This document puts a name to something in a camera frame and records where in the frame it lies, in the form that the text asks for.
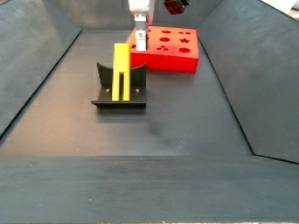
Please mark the black curved fixture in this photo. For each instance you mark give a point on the black curved fixture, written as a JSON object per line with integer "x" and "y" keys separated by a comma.
{"x": 136, "y": 88}

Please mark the red shape-sorter block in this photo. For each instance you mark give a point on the red shape-sorter block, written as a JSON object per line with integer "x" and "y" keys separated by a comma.
{"x": 172, "y": 49}

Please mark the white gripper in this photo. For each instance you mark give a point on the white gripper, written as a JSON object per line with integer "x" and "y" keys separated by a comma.
{"x": 140, "y": 6}

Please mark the yellow square-circle peg object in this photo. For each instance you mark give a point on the yellow square-circle peg object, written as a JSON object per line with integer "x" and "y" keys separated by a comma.
{"x": 121, "y": 70}

